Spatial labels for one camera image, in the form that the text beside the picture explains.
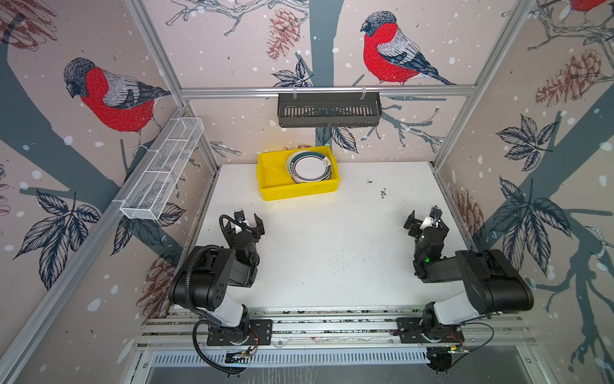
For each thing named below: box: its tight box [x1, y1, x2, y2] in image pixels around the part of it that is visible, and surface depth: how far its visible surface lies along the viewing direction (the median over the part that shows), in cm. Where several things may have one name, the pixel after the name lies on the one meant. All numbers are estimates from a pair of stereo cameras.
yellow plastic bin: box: [256, 145, 340, 202], surface depth 112 cm
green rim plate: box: [286, 150, 332, 184], surface depth 113 cm
